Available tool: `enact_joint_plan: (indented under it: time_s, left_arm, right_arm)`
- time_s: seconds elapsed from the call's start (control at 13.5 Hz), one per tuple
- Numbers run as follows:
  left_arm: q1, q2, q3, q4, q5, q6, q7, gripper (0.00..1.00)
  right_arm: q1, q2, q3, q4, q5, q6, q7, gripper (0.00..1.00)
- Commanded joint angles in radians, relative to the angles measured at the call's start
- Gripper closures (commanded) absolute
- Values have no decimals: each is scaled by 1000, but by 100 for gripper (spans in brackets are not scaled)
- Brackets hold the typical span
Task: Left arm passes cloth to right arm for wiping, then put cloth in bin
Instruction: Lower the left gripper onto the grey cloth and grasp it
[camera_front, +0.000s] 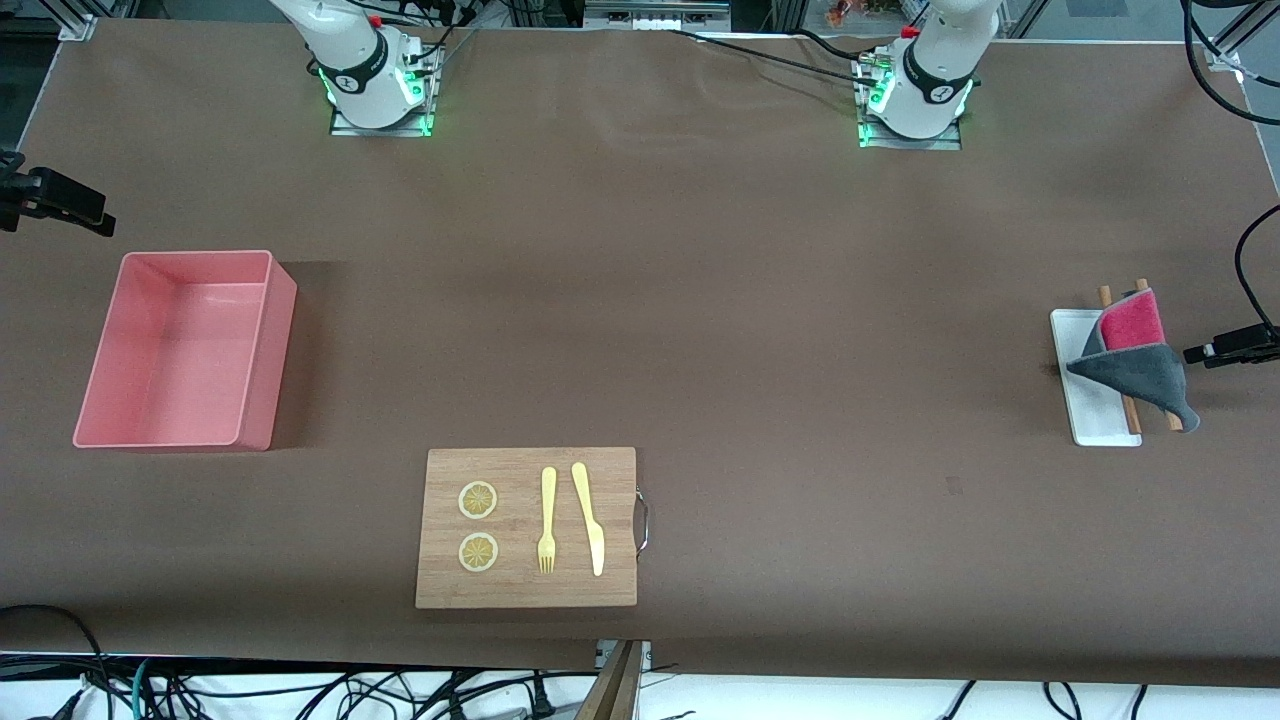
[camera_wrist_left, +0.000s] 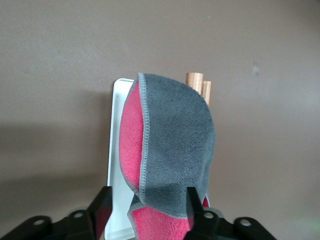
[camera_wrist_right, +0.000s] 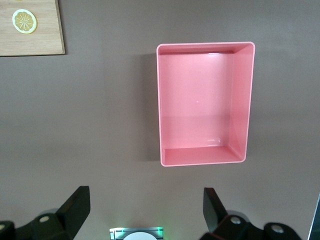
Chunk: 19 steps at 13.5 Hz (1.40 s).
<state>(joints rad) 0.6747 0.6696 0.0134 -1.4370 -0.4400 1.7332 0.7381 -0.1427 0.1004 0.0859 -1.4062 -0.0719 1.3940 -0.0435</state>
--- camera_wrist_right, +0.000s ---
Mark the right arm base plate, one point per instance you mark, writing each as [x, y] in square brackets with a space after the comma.
[115, 233]

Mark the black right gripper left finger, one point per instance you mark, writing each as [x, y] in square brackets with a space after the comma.
[72, 210]

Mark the lemon slice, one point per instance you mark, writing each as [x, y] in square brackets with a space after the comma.
[24, 21]

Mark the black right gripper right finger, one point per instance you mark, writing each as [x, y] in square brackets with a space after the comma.
[215, 215]

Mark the wooden cutting board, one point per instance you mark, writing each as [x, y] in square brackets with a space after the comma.
[45, 37]

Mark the pink plastic bin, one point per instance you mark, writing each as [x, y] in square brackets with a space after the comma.
[195, 100]

